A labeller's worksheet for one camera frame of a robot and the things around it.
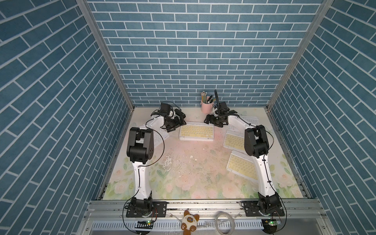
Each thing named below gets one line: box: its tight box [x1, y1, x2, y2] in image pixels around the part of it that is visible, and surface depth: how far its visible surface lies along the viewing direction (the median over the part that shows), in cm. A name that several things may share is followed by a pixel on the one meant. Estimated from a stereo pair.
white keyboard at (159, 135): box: [153, 128, 170, 148], surface depth 102 cm
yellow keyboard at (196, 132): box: [178, 124, 214, 141], surface depth 104 cm
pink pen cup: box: [200, 100, 215, 115], surface depth 114 cm
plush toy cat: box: [181, 209, 200, 235], surface depth 69 cm
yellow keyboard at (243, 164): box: [226, 149, 259, 183], surface depth 91 cm
